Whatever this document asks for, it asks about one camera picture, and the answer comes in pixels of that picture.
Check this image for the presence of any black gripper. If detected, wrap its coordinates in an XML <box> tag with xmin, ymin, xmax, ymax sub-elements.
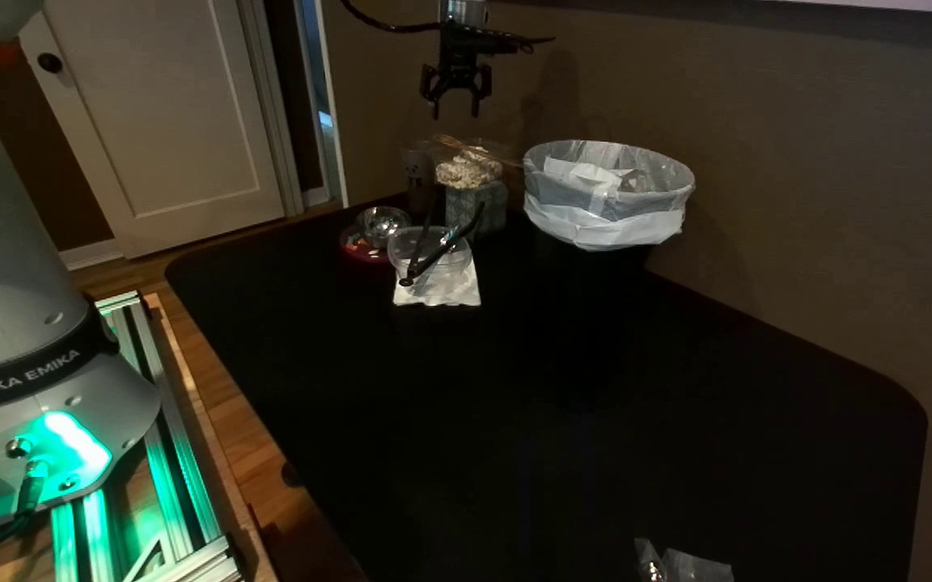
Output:
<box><xmin>419</xmin><ymin>0</ymin><xmax>557</xmax><ymax>124</ymax></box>

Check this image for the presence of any tan crumpled bag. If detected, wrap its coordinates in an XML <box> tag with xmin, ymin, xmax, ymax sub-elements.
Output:
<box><xmin>435</xmin><ymin>145</ymin><xmax>508</xmax><ymax>189</ymax></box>

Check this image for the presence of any white bin liner bag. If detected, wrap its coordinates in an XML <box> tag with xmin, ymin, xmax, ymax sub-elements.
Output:
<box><xmin>522</xmin><ymin>134</ymin><xmax>699</xmax><ymax>256</ymax></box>

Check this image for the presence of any red plate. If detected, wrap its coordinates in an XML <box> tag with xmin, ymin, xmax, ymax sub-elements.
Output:
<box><xmin>338</xmin><ymin>222</ymin><xmax>399</xmax><ymax>272</ymax></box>

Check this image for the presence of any white bumpy cloth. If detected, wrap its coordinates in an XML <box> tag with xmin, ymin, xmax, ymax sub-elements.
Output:
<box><xmin>393</xmin><ymin>235</ymin><xmax>487</xmax><ymax>312</ymax></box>

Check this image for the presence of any round trash bin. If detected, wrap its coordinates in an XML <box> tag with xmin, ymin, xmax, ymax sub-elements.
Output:
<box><xmin>522</xmin><ymin>134</ymin><xmax>699</xmax><ymax>257</ymax></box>

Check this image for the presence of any white door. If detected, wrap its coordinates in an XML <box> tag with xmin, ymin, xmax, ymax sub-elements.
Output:
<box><xmin>17</xmin><ymin>0</ymin><xmax>288</xmax><ymax>262</ymax></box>

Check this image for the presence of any black table cover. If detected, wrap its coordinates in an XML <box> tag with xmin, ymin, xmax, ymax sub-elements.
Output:
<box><xmin>165</xmin><ymin>203</ymin><xmax>932</xmax><ymax>582</ymax></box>

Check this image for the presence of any crumpled clear plastic piece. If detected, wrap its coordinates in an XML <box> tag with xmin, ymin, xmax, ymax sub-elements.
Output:
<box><xmin>631</xmin><ymin>533</ymin><xmax>738</xmax><ymax>582</ymax></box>

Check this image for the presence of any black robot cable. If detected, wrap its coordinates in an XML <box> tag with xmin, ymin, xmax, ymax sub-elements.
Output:
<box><xmin>338</xmin><ymin>0</ymin><xmax>448</xmax><ymax>40</ymax></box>

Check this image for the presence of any aluminium frame base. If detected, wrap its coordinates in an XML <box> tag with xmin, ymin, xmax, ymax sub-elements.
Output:
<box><xmin>43</xmin><ymin>288</ymin><xmax>251</xmax><ymax>582</ymax></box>

